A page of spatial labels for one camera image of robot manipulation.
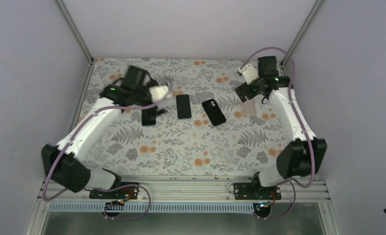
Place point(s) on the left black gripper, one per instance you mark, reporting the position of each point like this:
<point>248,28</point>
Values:
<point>160,112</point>

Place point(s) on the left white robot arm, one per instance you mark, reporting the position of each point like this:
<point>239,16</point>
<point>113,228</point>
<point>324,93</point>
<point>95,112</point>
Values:
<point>63,162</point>

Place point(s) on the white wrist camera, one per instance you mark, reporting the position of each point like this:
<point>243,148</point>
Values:
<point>159,93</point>
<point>249,72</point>

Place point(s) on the aluminium rail frame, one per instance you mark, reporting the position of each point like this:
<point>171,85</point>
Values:
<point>215,189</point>

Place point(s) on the black phone case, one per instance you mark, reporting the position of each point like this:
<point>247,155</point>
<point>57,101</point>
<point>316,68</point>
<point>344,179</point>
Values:
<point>213,112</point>

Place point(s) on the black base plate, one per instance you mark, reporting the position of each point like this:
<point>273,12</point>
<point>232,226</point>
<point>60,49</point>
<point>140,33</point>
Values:
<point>129,191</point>
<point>249,191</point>

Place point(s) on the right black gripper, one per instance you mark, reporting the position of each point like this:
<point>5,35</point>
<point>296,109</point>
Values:
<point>250,94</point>

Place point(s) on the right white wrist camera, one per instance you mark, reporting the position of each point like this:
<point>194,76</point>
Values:
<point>249,72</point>

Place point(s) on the beige phone case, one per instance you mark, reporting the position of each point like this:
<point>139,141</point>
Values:
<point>248,108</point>

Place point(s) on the floral patterned table mat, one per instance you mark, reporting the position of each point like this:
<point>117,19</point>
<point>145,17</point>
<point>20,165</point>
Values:
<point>241,146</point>

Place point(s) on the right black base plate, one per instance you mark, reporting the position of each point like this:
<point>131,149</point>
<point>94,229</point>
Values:
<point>249,191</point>

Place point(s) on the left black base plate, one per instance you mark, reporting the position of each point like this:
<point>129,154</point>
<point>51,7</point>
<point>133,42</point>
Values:
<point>129,191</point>

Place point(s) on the black phone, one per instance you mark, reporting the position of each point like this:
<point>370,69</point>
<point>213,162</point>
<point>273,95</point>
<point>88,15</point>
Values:
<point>183,106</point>
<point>148,117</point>

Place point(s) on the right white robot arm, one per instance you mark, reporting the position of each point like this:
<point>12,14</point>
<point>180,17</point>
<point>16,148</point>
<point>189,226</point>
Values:
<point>304,152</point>

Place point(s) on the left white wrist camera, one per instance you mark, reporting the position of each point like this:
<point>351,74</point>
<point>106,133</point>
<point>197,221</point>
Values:
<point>159,93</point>

